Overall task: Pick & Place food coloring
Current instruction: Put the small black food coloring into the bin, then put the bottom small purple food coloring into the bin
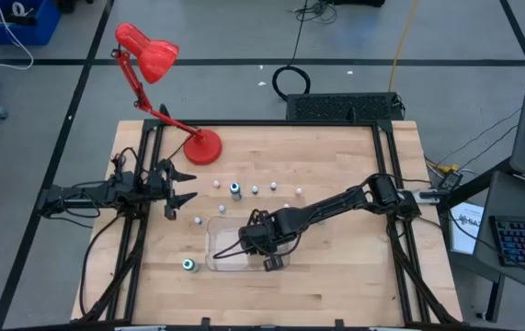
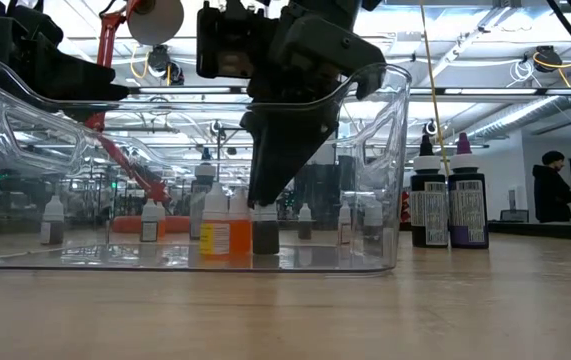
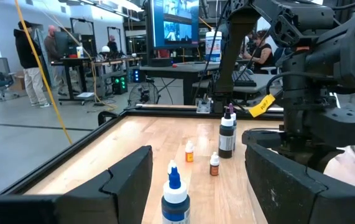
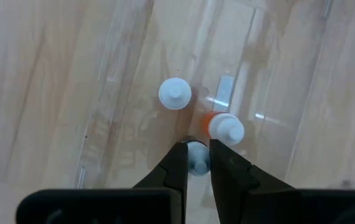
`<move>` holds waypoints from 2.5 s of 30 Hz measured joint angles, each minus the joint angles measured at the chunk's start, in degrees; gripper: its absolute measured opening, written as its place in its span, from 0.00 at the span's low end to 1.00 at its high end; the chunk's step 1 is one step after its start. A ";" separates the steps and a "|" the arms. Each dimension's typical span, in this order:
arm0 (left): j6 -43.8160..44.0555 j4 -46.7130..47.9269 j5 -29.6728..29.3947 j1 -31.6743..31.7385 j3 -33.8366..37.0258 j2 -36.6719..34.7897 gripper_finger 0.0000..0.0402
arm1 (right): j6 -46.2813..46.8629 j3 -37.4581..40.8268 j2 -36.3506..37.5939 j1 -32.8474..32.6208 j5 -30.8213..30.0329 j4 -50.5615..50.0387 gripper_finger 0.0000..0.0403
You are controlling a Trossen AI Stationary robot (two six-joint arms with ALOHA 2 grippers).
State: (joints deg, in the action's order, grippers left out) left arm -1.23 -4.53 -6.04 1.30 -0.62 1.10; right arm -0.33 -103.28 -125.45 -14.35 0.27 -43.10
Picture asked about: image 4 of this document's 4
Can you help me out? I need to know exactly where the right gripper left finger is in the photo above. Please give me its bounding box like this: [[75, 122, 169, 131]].
[[15, 142, 190, 224]]

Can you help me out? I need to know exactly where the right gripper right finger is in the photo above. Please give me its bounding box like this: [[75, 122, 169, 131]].
[[208, 139, 355, 224]]

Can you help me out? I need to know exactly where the small black food coloring bottle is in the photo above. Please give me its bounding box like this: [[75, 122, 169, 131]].
[[182, 135, 211, 177]]

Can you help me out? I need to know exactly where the small orange food coloring bottle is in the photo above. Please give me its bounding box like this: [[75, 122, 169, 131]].
[[202, 111, 246, 147]]

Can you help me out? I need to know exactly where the small white-capped dropper bottle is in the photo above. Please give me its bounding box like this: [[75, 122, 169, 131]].
[[157, 77, 193, 111]]

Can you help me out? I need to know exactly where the clear plastic bin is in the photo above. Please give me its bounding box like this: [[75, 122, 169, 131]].
[[71, 0, 336, 224]]

